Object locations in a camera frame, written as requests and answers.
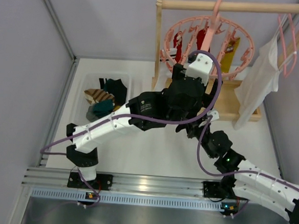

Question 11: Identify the teal green sock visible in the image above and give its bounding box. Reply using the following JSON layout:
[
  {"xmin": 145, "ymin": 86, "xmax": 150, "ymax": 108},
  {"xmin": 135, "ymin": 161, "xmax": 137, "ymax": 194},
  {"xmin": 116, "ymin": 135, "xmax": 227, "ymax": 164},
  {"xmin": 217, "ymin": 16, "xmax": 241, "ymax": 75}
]
[{"xmin": 92, "ymin": 99, "xmax": 114, "ymax": 118}]

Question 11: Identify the red sock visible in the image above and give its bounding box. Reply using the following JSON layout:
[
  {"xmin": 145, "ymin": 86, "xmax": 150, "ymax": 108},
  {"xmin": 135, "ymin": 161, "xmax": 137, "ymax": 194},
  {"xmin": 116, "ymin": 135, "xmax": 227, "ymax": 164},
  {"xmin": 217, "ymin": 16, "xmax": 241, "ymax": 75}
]
[
  {"xmin": 196, "ymin": 29, "xmax": 206, "ymax": 50},
  {"xmin": 173, "ymin": 31, "xmax": 183, "ymax": 63}
]

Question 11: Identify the mustard yellow sock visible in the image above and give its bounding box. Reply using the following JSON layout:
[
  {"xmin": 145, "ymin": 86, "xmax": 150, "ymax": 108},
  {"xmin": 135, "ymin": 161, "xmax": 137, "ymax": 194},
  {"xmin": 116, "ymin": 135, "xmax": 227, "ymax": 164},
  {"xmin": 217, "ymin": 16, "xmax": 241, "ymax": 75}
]
[{"xmin": 220, "ymin": 37, "xmax": 240, "ymax": 73}]

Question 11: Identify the white striped sock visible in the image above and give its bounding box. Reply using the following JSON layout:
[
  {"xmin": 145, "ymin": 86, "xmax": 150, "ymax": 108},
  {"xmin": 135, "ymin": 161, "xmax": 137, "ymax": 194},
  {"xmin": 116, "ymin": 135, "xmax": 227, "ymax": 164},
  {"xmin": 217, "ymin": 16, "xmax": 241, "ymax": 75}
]
[{"xmin": 154, "ymin": 49, "xmax": 172, "ymax": 91}]

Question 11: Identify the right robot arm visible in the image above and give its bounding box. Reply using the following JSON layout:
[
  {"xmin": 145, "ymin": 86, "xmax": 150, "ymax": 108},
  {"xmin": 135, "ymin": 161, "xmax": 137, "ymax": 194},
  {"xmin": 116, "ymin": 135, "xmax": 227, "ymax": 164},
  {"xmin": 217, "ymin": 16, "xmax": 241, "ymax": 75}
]
[{"xmin": 176, "ymin": 77, "xmax": 299, "ymax": 224}]

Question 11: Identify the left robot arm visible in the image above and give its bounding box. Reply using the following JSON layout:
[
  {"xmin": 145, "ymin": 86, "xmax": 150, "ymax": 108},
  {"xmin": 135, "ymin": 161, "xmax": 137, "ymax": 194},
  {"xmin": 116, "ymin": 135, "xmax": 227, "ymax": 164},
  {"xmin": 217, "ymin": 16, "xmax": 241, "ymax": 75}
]
[{"xmin": 66, "ymin": 62, "xmax": 212, "ymax": 182}]

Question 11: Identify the pink round clip hanger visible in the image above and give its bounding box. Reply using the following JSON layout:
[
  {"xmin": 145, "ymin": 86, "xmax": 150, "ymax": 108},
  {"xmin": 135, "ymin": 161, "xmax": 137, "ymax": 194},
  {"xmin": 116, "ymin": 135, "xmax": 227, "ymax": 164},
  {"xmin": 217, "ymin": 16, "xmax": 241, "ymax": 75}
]
[{"xmin": 155, "ymin": 0, "xmax": 255, "ymax": 80}]

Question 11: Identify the pink clothes hanger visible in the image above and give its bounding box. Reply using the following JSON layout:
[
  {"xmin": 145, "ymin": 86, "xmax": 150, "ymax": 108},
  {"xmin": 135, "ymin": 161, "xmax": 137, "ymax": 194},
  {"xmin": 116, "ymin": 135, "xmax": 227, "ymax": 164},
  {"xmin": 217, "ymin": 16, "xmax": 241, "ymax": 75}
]
[{"xmin": 273, "ymin": 12, "xmax": 299, "ymax": 78}]

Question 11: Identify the dark teal sock in basket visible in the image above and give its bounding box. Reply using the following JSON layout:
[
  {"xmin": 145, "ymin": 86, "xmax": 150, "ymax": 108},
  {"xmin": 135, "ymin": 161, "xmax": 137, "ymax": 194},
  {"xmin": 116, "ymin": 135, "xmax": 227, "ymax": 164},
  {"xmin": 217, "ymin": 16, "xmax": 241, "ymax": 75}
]
[{"xmin": 103, "ymin": 79, "xmax": 127, "ymax": 106}]

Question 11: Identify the black sock in basket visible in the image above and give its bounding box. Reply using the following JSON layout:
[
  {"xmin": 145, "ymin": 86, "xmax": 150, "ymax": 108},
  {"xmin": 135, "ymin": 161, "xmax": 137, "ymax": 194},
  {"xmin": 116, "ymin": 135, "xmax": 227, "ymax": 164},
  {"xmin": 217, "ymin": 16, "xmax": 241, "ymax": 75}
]
[{"xmin": 98, "ymin": 78, "xmax": 108, "ymax": 90}]

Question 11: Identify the brown striped sock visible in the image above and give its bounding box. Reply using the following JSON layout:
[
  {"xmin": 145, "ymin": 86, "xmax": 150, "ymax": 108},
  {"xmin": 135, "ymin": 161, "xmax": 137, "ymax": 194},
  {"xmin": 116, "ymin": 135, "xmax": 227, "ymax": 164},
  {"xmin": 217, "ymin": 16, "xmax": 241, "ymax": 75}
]
[{"xmin": 83, "ymin": 88, "xmax": 115, "ymax": 105}]

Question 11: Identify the grey sock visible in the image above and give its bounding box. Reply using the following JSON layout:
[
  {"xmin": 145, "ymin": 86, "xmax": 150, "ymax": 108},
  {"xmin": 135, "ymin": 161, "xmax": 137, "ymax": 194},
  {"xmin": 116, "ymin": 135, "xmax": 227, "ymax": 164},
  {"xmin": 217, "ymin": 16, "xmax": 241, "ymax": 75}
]
[{"xmin": 86, "ymin": 105, "xmax": 99, "ymax": 122}]

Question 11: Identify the clear plastic basket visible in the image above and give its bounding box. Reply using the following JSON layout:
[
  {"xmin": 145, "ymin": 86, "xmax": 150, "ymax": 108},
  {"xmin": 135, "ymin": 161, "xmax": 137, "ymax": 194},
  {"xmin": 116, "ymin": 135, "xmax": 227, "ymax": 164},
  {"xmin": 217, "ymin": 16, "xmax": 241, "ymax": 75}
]
[{"xmin": 69, "ymin": 71, "xmax": 132, "ymax": 126}]

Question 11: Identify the wooden clothes rack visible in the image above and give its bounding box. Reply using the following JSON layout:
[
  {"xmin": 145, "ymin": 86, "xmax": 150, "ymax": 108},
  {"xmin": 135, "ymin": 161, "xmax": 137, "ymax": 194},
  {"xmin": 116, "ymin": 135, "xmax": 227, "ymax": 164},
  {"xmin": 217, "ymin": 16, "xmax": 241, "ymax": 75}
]
[{"xmin": 152, "ymin": 0, "xmax": 299, "ymax": 121}]

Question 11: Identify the white undershirt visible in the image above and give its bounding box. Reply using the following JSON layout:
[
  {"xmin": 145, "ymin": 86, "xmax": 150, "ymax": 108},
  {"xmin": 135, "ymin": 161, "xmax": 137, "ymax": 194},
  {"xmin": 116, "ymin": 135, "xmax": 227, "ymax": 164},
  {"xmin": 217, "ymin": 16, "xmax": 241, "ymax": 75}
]
[{"xmin": 233, "ymin": 37, "xmax": 280, "ymax": 130}]

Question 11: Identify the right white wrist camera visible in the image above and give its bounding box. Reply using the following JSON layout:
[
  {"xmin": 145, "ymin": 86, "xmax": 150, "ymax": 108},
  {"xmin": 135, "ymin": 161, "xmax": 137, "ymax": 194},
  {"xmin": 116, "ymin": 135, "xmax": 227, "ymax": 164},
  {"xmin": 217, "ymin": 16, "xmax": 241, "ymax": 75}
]
[{"xmin": 202, "ymin": 110, "xmax": 220, "ymax": 122}]

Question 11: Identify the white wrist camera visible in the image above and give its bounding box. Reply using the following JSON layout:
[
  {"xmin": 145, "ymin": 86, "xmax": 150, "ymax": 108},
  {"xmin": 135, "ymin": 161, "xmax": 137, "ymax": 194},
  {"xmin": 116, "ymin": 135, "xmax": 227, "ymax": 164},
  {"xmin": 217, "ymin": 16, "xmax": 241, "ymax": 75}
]
[
  {"xmin": 185, "ymin": 51, "xmax": 213, "ymax": 81},
  {"xmin": 202, "ymin": 110, "xmax": 220, "ymax": 122}
]

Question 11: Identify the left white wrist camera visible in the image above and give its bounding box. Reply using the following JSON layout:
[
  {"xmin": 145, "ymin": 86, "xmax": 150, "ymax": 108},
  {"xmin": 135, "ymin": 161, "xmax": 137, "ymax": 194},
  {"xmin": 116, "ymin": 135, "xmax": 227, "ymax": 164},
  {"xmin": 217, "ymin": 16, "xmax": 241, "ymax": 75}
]
[{"xmin": 185, "ymin": 51, "xmax": 213, "ymax": 81}]

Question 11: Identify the aluminium rail frame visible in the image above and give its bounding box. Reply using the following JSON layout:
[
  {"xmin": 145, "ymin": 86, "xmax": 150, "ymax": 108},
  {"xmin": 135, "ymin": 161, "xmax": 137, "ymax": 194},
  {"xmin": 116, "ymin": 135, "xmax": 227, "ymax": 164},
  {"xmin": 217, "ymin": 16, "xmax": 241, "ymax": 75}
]
[{"xmin": 22, "ymin": 167, "xmax": 204, "ymax": 198}]

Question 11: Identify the white slotted cable duct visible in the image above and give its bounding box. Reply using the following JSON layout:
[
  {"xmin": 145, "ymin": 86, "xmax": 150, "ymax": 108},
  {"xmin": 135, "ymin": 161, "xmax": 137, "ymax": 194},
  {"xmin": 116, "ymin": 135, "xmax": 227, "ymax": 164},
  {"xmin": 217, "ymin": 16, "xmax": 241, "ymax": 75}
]
[{"xmin": 31, "ymin": 188, "xmax": 234, "ymax": 212}]

